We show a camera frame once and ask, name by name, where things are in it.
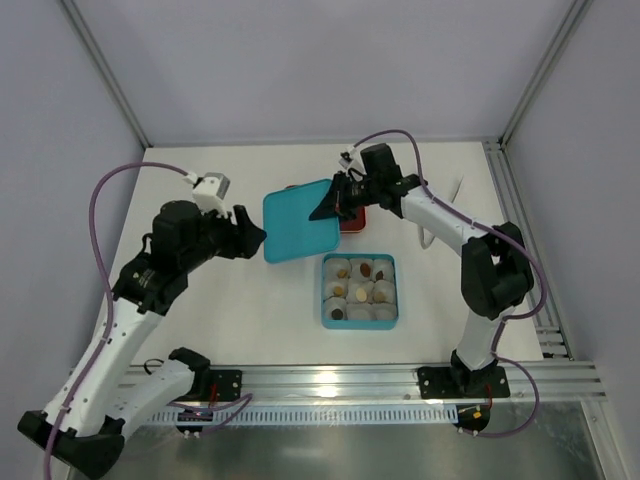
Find red rectangular tray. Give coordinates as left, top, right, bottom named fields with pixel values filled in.
left=277, top=179, right=366, bottom=238

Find aluminium frame post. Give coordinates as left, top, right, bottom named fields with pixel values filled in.
left=499, top=0, right=594, bottom=150
left=58, top=0, right=152, bottom=149

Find white oval chocolate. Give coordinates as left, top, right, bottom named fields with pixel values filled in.
left=355, top=288, right=368, bottom=303

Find brown edged paper liner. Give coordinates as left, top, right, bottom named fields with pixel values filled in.
left=372, top=280, right=396, bottom=304

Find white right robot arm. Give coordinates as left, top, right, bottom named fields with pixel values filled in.
left=309, top=143, right=534, bottom=399

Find white paper cup liner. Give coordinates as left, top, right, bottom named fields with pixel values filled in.
left=324, top=257, right=351, bottom=280

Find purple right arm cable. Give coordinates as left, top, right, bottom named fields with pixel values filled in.
left=349, top=129, right=546, bottom=440

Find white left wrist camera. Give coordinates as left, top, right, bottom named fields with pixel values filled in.
left=183, top=172, right=231, bottom=215

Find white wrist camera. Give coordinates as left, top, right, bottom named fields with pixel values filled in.
left=183, top=172, right=231, bottom=215
left=339, top=147, right=364, bottom=174

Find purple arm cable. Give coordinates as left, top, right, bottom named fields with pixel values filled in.
left=349, top=129, right=546, bottom=440
left=42, top=162, right=252, bottom=480

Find brown almond chocolate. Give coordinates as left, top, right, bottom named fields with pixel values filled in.
left=360, top=263, right=371, bottom=278

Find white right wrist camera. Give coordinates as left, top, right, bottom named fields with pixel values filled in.
left=339, top=147, right=364, bottom=174

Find aluminium frame post left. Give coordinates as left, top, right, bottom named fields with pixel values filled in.
left=58, top=0, right=152, bottom=149

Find teal box lid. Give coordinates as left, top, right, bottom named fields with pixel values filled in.
left=263, top=179, right=341, bottom=264

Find aluminium mounting rail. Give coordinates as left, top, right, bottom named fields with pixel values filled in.
left=124, top=359, right=609, bottom=404

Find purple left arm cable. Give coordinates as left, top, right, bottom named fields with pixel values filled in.
left=42, top=162, right=252, bottom=480

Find aluminium frame post right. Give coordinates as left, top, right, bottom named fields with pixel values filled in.
left=499, top=0, right=594, bottom=150

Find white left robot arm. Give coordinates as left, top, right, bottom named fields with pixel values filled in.
left=18, top=200, right=266, bottom=479

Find metal serving tongs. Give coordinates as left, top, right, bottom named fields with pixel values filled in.
left=418, top=173, right=466, bottom=250

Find teal square box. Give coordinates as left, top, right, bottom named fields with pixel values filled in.
left=320, top=253, right=400, bottom=331

